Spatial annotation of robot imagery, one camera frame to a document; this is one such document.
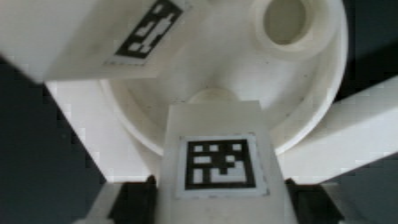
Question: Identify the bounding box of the white round stool seat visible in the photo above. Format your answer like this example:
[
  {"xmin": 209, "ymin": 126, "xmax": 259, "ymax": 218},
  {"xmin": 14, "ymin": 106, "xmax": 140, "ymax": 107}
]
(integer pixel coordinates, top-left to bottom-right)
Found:
[{"xmin": 101, "ymin": 0, "xmax": 348, "ymax": 153}]

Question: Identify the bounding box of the white L-shaped fence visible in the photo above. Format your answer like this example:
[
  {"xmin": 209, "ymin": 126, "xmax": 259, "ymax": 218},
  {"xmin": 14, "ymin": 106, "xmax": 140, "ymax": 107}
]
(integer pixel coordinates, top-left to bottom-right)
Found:
[{"xmin": 46, "ymin": 76, "xmax": 398, "ymax": 184}]

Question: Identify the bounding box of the white stool leg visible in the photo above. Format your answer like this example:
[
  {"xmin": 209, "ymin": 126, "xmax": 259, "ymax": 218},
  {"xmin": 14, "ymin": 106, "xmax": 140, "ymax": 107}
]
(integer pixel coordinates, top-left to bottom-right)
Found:
[
  {"xmin": 154, "ymin": 89, "xmax": 298, "ymax": 224},
  {"xmin": 0, "ymin": 0, "xmax": 206, "ymax": 82}
]

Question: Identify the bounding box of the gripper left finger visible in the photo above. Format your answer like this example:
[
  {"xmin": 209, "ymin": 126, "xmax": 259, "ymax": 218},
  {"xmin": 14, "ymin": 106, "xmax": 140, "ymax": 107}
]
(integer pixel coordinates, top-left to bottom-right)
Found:
[{"xmin": 73, "ymin": 175, "xmax": 160, "ymax": 224}]

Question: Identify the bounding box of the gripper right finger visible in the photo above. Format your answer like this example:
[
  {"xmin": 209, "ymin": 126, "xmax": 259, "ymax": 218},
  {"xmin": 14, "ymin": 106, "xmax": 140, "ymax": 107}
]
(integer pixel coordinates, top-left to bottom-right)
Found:
[{"xmin": 284, "ymin": 179, "xmax": 355, "ymax": 224}]

